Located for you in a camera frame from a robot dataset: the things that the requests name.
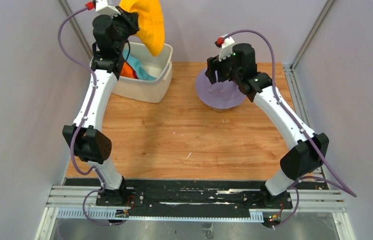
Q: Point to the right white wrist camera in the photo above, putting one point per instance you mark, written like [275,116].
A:
[225,45]

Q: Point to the aluminium frame rail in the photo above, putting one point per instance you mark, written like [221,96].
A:
[78,202]

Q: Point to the teal bucket hat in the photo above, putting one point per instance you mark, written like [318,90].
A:
[137,66]

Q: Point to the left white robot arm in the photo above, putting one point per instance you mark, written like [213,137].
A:
[90,149]

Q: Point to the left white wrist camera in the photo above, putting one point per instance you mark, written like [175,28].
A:
[104,7]

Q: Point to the yellow bucket hat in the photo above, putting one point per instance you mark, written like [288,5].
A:
[150,21]

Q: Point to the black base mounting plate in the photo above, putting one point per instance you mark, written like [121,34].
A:
[162,199]

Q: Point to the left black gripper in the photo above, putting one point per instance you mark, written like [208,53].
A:
[130,20]

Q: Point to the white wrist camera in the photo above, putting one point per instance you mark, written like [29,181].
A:
[225,45]
[104,7]

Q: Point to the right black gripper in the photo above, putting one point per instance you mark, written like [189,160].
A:
[214,65]

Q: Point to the wooden hat stand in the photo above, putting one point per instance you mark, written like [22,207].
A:
[220,110]

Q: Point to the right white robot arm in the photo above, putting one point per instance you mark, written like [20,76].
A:
[303,143]

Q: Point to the purple bucket hat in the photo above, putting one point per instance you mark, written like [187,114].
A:
[219,95]

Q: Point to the white plastic basket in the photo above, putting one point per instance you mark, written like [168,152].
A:
[146,89]

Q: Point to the orange bucket hat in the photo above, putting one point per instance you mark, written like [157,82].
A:
[128,71]

